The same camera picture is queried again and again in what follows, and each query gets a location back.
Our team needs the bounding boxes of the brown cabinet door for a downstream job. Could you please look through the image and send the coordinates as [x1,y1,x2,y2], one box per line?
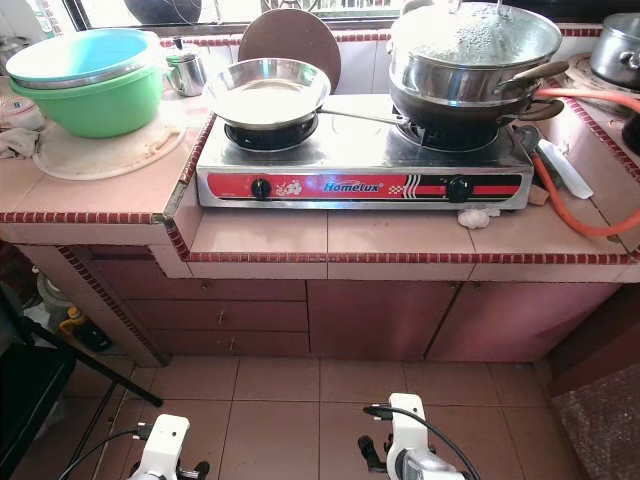
[305,280,461,363]
[422,280,623,363]

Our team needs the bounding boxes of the brown cabinet drawers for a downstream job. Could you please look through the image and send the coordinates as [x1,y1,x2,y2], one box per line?
[80,250,309,359]

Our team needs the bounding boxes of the black stand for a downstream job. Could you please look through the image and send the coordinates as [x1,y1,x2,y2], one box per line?
[0,285,161,480]

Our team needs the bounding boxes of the small yellow item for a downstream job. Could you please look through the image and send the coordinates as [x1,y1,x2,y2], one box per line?
[60,308,89,336]

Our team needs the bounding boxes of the white pot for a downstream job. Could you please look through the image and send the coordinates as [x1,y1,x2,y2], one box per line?
[35,275,76,326]

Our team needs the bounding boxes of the white garlic bulb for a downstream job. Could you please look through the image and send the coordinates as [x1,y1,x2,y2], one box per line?
[457,205,493,231]

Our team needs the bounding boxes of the steel red gas stove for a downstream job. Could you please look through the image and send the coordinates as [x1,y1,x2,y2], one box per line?
[195,95,536,211]

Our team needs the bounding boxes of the round beige cutting board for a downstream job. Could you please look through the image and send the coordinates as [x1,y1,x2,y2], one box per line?
[32,118,183,183]

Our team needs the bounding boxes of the white knife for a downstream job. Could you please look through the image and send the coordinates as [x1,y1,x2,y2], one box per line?
[535,138,596,201]

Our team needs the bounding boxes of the black wok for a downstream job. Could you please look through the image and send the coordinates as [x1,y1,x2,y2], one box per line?
[390,58,571,136]

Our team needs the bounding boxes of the steel frying pan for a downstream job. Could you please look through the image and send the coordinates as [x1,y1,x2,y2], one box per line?
[205,58,411,134]

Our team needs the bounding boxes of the grey rag cloth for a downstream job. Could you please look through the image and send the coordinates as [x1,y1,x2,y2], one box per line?
[0,98,41,161]

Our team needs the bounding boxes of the green plastic basin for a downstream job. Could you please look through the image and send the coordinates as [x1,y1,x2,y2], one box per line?
[10,65,166,139]

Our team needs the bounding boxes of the steel steamer pot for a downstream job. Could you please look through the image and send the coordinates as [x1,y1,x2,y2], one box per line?
[388,0,564,106]

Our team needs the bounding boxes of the steel mug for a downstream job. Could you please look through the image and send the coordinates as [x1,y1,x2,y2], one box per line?
[165,42,209,98]

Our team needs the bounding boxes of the round brown board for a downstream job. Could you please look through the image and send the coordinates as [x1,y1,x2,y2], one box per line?
[238,8,343,86]

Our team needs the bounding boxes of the light blue plastic basin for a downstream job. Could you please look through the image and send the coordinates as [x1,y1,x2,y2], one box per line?
[5,28,161,91]

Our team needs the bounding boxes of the steel lidded pot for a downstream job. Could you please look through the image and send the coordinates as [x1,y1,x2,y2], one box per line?
[590,12,640,89]

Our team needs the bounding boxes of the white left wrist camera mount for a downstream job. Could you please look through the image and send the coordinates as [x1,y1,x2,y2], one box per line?
[140,415,191,480]

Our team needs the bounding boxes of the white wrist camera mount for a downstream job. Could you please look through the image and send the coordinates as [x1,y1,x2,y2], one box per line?
[385,393,431,479]
[140,415,191,480]

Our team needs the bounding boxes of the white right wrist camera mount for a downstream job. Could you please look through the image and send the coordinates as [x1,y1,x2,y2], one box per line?
[385,393,431,479]

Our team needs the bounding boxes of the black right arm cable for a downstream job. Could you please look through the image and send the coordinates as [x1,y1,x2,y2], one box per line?
[363,403,481,480]

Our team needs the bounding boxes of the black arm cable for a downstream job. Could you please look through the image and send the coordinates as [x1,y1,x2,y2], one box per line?
[363,403,481,480]
[60,428,151,480]

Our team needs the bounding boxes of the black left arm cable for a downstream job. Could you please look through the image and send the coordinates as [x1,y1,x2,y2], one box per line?
[60,428,151,480]

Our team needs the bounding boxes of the orange gas hose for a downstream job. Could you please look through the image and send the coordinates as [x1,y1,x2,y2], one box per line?
[532,85,640,239]

